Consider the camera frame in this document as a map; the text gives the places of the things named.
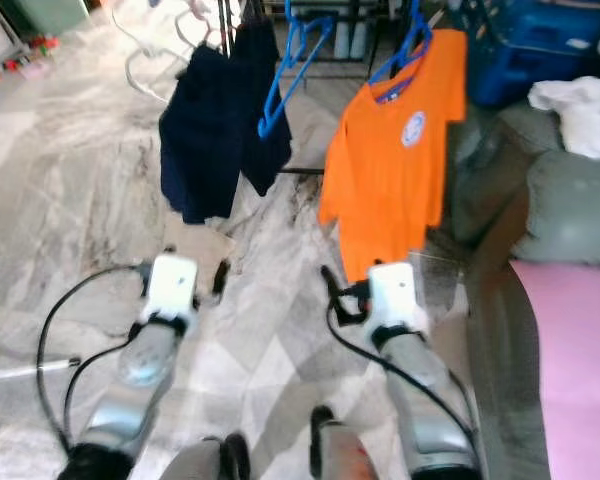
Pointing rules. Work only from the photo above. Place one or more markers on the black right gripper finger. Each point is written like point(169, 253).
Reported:
point(333, 295)

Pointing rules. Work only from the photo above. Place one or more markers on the blue plastic hanger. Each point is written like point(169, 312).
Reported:
point(268, 124)
point(405, 55)

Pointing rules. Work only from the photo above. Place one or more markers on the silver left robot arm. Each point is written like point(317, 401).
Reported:
point(140, 370)

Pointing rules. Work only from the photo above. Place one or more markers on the pink plastic hanger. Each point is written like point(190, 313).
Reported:
point(220, 25)

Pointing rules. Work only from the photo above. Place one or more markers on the orange t-shirt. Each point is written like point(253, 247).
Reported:
point(385, 180)

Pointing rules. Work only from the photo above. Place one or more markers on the navy blue garment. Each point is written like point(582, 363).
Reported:
point(205, 140)

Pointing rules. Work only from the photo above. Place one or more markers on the silver right robot leg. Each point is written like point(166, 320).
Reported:
point(340, 450)

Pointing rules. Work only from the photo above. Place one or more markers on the grey green sofa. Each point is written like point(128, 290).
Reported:
point(560, 210)

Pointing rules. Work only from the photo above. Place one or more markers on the pink cushion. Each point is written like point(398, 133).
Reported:
point(570, 380)

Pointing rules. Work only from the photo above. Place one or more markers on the black metal drying rack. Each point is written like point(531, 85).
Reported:
point(340, 68)

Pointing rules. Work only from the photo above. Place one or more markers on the green cabinet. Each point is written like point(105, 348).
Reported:
point(55, 14)

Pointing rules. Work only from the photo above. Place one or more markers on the white drawer shelf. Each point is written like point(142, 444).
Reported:
point(0, 35)

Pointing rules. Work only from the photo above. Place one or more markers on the white cloth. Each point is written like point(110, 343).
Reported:
point(580, 115)

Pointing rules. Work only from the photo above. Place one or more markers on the dark blue plastic crate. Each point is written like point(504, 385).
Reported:
point(535, 50)

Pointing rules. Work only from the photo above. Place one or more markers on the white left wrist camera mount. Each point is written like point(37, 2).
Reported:
point(175, 285)

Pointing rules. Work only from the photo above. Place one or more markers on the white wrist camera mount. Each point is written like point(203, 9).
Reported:
point(175, 285)
point(395, 295)

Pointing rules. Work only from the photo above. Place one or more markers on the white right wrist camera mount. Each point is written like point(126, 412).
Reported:
point(395, 295)

